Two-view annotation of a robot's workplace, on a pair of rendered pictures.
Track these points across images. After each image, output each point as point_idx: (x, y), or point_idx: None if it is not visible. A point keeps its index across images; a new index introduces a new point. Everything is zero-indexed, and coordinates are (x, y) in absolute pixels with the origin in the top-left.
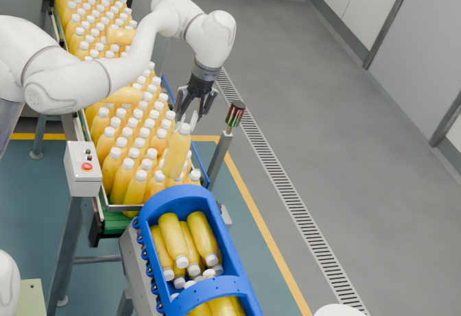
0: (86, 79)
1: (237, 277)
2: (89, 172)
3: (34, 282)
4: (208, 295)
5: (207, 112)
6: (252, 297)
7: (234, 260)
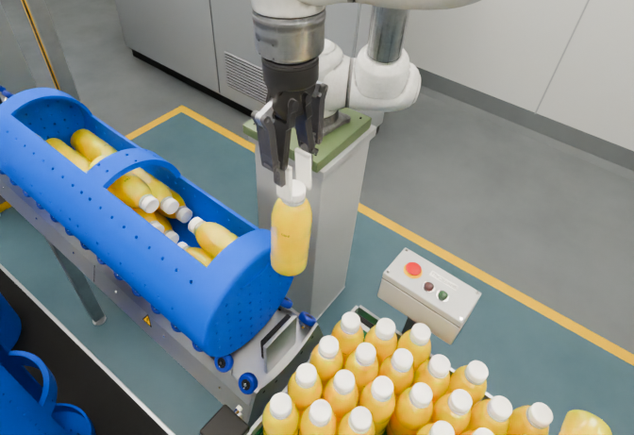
0: None
1: (106, 179)
2: (402, 266)
3: (317, 158)
4: (134, 149)
5: (261, 161)
6: (78, 178)
7: (119, 203)
